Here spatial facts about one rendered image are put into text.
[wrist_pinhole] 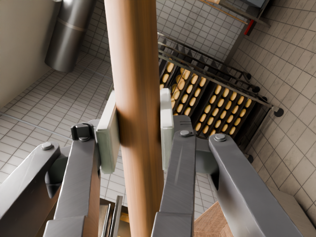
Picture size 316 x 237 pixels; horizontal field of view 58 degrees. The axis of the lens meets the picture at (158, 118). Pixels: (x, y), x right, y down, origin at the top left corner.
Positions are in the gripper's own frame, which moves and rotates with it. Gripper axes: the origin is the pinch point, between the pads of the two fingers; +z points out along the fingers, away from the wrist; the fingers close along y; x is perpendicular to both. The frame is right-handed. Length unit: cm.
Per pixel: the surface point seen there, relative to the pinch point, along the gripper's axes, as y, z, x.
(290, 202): 98, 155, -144
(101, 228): -41, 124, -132
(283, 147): 122, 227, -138
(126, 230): -28, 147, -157
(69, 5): -83, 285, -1
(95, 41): -107, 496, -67
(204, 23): 84, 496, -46
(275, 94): 137, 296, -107
